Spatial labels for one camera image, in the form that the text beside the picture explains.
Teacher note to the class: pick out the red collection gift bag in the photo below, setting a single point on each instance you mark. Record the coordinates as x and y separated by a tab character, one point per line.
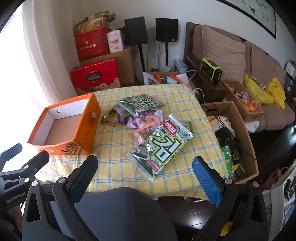
97	74

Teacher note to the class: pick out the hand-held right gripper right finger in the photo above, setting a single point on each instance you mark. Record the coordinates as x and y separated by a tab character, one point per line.
205	180

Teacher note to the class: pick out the orange cardboard box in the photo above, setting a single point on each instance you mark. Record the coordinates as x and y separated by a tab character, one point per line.
91	122

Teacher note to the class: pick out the yellow plastic bag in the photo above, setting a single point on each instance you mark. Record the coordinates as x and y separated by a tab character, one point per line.
254	92
276	90

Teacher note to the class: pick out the purple snack packet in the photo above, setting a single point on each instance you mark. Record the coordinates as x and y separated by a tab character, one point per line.
149	114
123	119

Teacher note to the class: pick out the gold snack packet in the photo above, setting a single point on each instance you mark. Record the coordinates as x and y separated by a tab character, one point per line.
108	117

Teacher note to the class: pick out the red gift box on top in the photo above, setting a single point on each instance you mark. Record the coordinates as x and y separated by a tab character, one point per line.
92	44

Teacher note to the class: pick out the printed white paper bag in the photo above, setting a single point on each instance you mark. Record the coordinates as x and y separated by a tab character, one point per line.
275	208

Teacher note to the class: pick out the grey device box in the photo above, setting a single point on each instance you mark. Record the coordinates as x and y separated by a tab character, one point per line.
180	65

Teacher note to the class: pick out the green seaweed snack packet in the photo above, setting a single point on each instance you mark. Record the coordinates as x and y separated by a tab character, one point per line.
166	146
141	104

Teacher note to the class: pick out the green portable radio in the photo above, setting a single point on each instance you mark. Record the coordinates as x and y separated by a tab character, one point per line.
211	69

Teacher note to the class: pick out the pink tissue pack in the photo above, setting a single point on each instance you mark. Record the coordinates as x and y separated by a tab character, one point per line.
114	41

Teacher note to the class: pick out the black speaker stand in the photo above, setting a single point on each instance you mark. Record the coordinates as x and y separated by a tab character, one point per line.
166	54
141	58

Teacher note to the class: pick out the framed wall picture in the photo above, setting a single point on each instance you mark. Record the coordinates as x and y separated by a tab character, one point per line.
254	11

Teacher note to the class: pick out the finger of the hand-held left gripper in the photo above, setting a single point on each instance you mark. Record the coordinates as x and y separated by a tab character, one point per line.
11	154
37	161

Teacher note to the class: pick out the white curtain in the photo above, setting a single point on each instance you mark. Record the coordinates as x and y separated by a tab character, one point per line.
50	58

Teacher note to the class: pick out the brown paper bag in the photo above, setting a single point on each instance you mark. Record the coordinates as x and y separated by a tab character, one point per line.
97	20

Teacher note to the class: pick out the yellow checked tablecloth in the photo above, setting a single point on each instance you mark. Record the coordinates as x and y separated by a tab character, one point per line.
115	166

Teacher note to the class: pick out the cardboard box of snacks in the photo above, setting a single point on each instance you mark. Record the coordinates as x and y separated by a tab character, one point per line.
254	117

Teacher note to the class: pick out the beige sofa cushion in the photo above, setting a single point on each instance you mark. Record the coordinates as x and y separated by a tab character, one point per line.
222	51
263	62

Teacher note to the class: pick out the white plastic bag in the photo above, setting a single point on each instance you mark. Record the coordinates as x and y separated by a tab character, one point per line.
220	122

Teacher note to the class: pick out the orange snack packet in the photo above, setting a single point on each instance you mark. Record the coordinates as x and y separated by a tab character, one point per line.
153	121

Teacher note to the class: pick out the large open cardboard box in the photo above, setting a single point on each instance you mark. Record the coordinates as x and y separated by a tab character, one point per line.
245	139

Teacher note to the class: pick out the brown cardboard box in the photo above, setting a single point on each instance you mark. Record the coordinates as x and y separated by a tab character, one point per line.
126	64

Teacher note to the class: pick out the black speaker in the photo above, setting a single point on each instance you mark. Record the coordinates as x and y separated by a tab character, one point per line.
136	30
166	30

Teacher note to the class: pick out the brown sofa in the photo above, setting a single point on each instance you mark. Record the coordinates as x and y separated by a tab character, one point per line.
272	115

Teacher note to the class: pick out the pink snack packet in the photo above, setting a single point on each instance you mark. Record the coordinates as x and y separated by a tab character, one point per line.
144	132

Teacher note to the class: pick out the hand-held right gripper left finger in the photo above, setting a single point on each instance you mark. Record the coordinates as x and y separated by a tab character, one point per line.
81	176

